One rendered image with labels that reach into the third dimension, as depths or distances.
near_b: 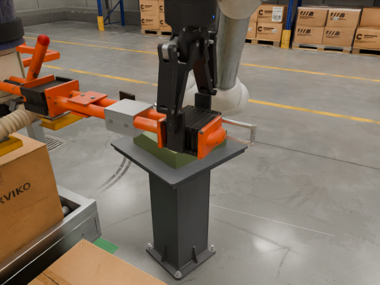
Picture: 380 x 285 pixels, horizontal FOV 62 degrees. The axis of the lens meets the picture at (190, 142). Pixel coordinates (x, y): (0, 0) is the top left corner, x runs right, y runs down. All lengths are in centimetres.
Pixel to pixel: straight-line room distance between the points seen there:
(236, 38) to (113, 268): 93
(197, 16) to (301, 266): 179
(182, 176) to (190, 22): 95
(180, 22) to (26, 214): 104
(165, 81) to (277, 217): 197
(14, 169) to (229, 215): 150
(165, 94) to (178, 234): 133
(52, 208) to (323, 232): 167
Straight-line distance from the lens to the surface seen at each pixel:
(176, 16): 46
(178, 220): 166
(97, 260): 132
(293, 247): 216
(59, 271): 133
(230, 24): 110
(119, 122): 59
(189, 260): 195
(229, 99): 137
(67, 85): 72
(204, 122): 51
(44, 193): 135
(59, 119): 91
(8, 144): 83
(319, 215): 245
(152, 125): 54
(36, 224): 139
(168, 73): 45
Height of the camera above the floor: 150
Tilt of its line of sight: 28 degrees down
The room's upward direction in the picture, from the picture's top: straight up
